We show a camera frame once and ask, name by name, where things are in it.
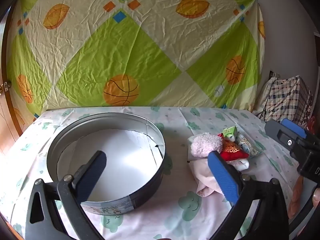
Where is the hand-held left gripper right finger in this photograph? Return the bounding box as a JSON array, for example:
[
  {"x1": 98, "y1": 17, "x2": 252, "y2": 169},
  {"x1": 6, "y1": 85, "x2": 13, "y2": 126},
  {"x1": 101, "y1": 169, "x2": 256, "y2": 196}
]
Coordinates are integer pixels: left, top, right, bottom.
[{"x1": 208, "y1": 151, "x2": 290, "y2": 240}]

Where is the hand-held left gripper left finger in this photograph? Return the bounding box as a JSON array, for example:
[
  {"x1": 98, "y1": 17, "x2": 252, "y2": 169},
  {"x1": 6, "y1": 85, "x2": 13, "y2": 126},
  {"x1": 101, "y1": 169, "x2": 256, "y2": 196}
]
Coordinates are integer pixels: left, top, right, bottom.
[{"x1": 25, "y1": 151, "x2": 107, "y2": 240}]

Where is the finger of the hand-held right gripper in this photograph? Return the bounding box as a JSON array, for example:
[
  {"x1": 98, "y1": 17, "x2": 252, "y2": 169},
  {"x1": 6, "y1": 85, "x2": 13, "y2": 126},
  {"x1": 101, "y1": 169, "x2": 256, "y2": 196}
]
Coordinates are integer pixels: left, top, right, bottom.
[
  {"x1": 265, "y1": 119, "x2": 300, "y2": 152},
  {"x1": 281, "y1": 118, "x2": 307, "y2": 138}
]

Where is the white towel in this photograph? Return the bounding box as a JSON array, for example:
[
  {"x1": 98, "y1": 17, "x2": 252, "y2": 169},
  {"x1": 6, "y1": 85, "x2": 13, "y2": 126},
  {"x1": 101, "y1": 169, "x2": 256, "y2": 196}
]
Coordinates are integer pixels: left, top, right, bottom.
[{"x1": 189, "y1": 158, "x2": 227, "y2": 198}]

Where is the round metal tin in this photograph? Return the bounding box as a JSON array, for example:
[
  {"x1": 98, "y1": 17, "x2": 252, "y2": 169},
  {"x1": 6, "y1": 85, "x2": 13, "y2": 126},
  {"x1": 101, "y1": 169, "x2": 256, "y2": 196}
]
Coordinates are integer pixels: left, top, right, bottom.
[{"x1": 46, "y1": 112, "x2": 166, "y2": 215}]

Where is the red embroidered pouch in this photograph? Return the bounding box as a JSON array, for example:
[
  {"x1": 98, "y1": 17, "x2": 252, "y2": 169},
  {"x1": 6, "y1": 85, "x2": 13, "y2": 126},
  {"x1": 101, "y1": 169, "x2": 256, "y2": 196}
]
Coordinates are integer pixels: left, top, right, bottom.
[{"x1": 217, "y1": 133, "x2": 250, "y2": 161}]

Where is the pink fluffy plush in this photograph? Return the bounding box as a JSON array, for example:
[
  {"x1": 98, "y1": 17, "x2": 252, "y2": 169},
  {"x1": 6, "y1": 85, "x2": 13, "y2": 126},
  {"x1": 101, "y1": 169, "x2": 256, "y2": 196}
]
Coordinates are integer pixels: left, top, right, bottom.
[{"x1": 190, "y1": 132, "x2": 223, "y2": 158}]

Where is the green tissue packet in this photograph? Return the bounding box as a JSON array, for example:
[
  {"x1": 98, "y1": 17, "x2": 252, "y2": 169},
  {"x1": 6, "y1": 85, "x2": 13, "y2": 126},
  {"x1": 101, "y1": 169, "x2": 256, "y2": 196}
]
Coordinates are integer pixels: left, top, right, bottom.
[{"x1": 222, "y1": 126, "x2": 238, "y2": 141}]

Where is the person's right hand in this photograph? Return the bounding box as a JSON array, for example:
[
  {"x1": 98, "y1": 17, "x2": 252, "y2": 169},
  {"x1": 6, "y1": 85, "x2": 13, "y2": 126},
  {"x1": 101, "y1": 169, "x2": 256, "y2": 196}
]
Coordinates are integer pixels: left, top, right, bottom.
[{"x1": 287, "y1": 177, "x2": 320, "y2": 220}]

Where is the red plastic bag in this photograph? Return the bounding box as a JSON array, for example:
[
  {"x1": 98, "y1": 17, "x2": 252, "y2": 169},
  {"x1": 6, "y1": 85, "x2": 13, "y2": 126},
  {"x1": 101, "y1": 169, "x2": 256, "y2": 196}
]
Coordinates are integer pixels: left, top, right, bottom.
[{"x1": 305, "y1": 116, "x2": 317, "y2": 133}]

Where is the small white patterned cloth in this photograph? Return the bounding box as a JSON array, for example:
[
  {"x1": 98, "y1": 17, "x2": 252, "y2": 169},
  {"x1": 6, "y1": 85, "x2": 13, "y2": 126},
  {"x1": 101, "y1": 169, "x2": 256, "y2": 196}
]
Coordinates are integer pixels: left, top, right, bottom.
[{"x1": 229, "y1": 158, "x2": 250, "y2": 172}]

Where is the plaid bag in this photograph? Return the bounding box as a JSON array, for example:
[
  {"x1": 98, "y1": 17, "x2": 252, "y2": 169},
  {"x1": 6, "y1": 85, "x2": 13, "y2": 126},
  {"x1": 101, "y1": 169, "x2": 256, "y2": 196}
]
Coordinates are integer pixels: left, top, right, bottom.
[{"x1": 255, "y1": 75, "x2": 313, "y2": 128}]

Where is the clear plastic packet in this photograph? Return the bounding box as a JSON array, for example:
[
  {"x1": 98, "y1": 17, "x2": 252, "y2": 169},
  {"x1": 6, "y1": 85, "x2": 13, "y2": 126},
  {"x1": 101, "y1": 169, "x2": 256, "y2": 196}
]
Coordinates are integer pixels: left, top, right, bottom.
[{"x1": 236, "y1": 132, "x2": 263, "y2": 158}]

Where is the wooden door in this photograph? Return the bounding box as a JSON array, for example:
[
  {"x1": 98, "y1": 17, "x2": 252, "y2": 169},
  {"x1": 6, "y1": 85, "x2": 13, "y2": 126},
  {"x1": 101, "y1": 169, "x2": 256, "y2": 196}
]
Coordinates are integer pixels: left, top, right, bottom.
[{"x1": 0, "y1": 5, "x2": 25, "y2": 155}]

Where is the basketball print hanging sheet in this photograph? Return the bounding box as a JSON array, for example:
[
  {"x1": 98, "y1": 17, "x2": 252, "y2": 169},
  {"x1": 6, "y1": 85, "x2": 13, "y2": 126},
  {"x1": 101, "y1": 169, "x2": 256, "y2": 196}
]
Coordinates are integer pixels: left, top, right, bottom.
[{"x1": 6, "y1": 0, "x2": 265, "y2": 130}]

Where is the brass door handle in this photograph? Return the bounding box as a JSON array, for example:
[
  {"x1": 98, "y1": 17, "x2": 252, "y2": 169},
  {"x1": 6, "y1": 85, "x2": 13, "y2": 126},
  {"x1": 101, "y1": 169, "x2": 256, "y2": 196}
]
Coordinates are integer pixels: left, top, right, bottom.
[{"x1": 0, "y1": 80, "x2": 12, "y2": 95}]

